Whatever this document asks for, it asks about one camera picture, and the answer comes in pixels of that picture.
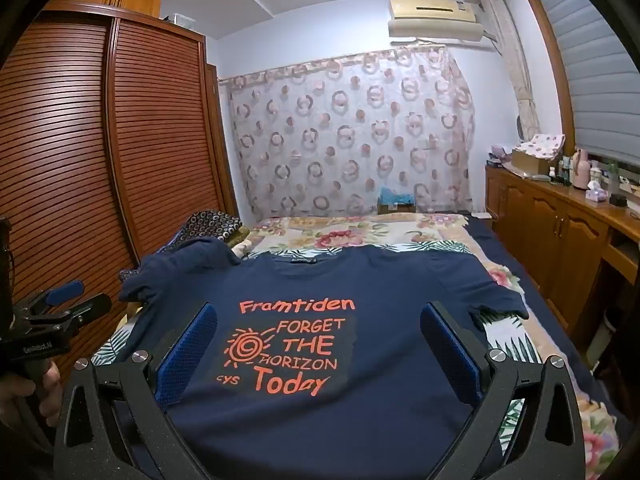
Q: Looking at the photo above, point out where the wooden louvered wardrobe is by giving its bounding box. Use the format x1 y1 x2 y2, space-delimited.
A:
0 10 241 376

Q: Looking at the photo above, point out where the tall green bottle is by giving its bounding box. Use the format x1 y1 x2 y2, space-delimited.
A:
606 160 621 202

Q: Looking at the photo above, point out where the cream side curtain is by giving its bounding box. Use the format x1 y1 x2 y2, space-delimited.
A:
480 0 541 143

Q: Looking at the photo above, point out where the grey window blind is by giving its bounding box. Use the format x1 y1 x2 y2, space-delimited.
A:
527 0 640 161

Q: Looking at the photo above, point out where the wooden window frame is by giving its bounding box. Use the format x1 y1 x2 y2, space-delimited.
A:
519 0 576 153

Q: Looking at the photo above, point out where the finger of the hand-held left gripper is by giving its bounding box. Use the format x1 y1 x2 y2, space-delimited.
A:
14 280 86 317
27 294 113 333

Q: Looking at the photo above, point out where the wooden sideboard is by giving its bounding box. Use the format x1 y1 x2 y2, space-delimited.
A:
484 162 640 341

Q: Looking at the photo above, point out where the person's left hand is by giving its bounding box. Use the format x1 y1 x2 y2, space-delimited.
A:
0 357 65 431

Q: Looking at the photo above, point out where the dotted white cloth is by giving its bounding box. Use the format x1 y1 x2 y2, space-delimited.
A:
517 134 566 157

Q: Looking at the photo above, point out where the wall air conditioner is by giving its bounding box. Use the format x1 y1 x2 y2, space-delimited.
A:
387 0 493 43

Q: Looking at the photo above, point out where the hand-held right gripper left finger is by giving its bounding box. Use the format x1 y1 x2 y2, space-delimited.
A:
52 301 221 480

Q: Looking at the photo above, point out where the navy printed t-shirt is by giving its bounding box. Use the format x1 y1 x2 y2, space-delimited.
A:
118 237 531 480

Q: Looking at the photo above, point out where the leaf print bed sheet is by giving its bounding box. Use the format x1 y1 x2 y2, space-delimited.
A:
92 310 546 461

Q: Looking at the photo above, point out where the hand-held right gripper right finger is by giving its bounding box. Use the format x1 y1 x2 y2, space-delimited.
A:
420 301 583 480

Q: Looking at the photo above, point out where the dark blue bed sheet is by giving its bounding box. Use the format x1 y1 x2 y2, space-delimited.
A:
462 215 626 411

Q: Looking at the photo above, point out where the floral blanket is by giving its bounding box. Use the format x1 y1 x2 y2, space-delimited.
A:
240 211 626 480

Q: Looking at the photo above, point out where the cardboard box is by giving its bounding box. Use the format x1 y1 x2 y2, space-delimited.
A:
510 147 556 175

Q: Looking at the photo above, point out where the person's left forearm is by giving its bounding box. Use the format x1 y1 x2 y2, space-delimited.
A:
0 407 57 480

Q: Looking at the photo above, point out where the ring print curtain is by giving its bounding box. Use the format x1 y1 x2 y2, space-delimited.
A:
220 45 476 221

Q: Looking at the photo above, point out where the dark circle-patterned cushion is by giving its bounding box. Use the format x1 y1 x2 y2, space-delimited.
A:
165 209 243 253

